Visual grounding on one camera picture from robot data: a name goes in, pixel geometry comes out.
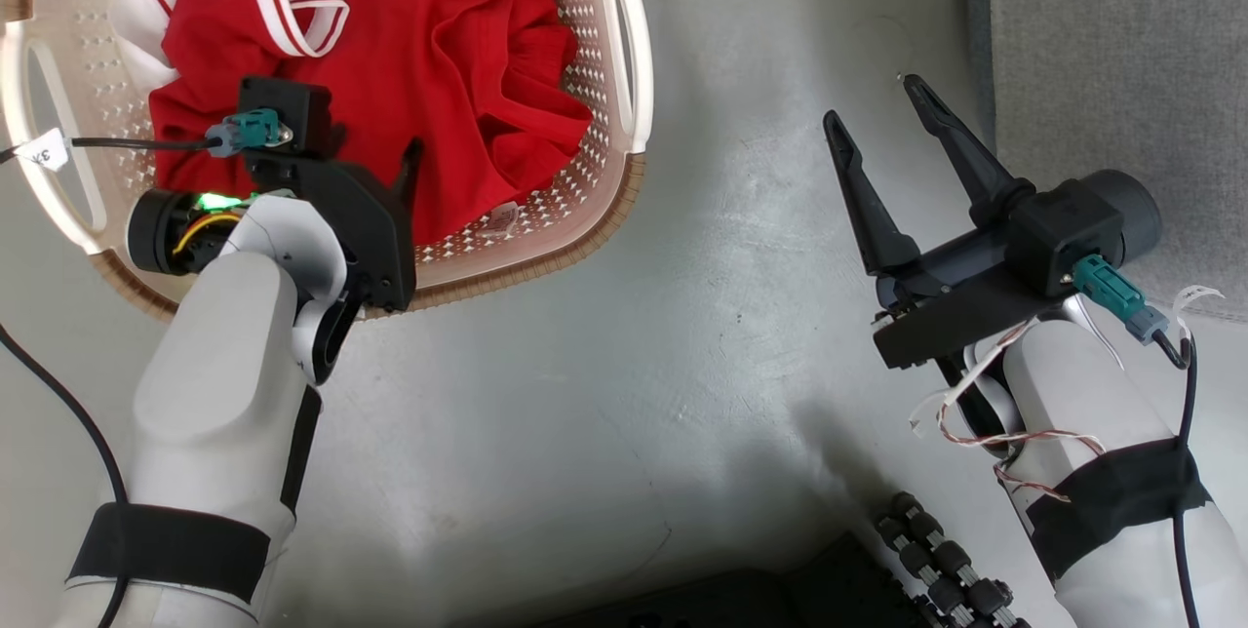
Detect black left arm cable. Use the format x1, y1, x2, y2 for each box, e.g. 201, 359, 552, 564
0, 111, 293, 161

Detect white paper tag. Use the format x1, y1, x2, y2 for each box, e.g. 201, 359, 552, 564
18, 128, 71, 173

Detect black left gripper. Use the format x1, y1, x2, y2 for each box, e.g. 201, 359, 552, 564
242, 126, 426, 313

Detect grey fabric sofa seat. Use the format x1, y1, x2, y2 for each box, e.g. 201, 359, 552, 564
963, 0, 1248, 324

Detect cream perforated plastic laundry basket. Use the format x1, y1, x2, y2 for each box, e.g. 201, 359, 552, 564
0, 0, 654, 322

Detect red white twisted wires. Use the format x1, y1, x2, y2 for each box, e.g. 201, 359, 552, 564
909, 314, 1108, 504

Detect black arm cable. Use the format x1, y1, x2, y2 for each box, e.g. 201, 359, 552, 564
0, 111, 293, 161
1071, 254, 1202, 628

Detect red shirt with white-striped trim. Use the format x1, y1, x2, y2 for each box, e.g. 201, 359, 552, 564
125, 0, 354, 171

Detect red shorts with white band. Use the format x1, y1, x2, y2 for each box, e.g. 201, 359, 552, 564
148, 0, 594, 249

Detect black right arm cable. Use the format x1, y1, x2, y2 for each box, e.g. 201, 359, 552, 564
1071, 254, 1202, 628

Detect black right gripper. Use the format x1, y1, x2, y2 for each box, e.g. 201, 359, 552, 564
822, 73, 1075, 373

